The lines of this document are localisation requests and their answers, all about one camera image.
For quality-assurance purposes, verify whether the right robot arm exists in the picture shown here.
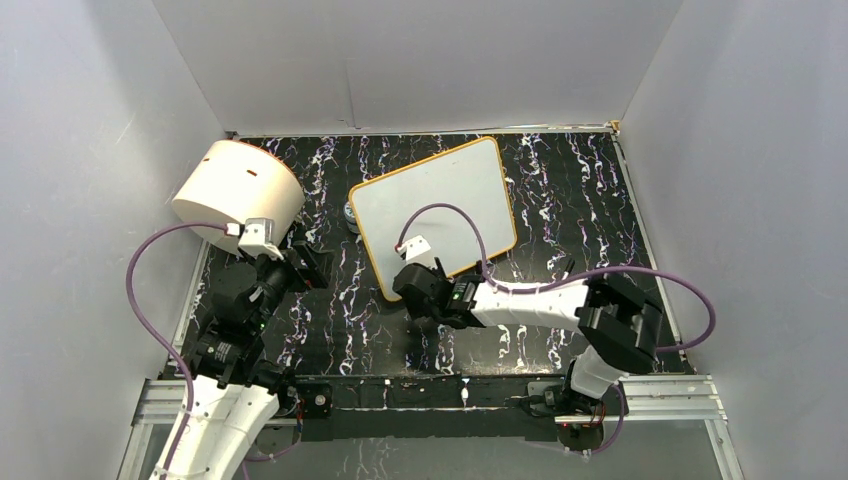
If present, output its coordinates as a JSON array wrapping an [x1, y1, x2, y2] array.
[[393, 263, 663, 417]]

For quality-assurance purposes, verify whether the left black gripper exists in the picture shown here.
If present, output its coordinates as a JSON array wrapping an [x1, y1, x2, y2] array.
[[247, 240, 335, 331]]

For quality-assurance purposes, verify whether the yellow framed whiteboard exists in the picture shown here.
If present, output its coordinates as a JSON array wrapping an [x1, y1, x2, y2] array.
[[348, 136, 518, 302]]

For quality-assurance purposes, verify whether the cream cylindrical box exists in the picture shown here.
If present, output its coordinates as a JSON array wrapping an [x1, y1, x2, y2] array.
[[171, 140, 305, 255]]

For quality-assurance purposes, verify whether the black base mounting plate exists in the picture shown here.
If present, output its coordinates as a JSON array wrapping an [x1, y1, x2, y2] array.
[[295, 374, 564, 442]]

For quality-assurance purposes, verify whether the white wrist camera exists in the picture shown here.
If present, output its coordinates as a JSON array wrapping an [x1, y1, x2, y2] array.
[[395, 235, 435, 266], [225, 218, 284, 261]]

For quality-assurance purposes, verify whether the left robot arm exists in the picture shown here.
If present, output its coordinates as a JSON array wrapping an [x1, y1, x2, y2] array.
[[151, 241, 334, 479]]

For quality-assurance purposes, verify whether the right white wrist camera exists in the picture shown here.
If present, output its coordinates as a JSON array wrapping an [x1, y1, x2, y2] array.
[[395, 235, 435, 266]]

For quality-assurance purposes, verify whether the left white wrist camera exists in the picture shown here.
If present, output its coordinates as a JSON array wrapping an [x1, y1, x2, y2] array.
[[225, 218, 284, 261]]

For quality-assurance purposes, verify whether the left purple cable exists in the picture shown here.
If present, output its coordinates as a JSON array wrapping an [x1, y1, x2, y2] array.
[[125, 221, 241, 480]]

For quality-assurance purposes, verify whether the aluminium frame rail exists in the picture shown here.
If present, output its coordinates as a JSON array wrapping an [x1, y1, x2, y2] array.
[[117, 374, 743, 480]]

